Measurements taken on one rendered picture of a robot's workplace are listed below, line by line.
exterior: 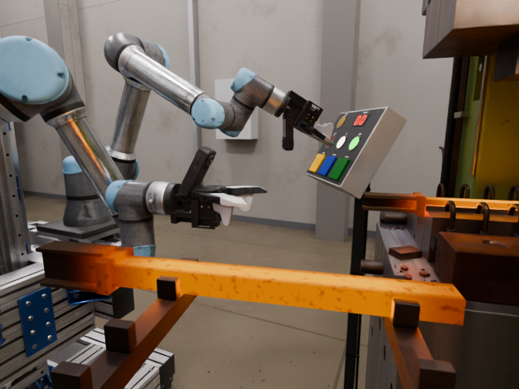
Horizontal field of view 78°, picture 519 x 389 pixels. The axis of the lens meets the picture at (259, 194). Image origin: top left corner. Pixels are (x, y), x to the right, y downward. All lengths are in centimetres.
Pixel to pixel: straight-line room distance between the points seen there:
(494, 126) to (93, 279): 80
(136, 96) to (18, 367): 87
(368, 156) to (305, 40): 286
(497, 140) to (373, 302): 63
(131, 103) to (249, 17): 304
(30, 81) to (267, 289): 57
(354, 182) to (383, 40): 273
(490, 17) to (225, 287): 51
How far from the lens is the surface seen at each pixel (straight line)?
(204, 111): 85
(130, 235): 78
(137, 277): 35
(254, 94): 96
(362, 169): 103
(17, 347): 118
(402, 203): 64
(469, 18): 60
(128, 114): 123
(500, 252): 50
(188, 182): 69
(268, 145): 382
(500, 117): 87
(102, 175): 88
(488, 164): 87
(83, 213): 122
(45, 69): 73
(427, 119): 354
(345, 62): 336
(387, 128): 106
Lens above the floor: 113
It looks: 11 degrees down
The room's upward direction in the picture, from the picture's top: straight up
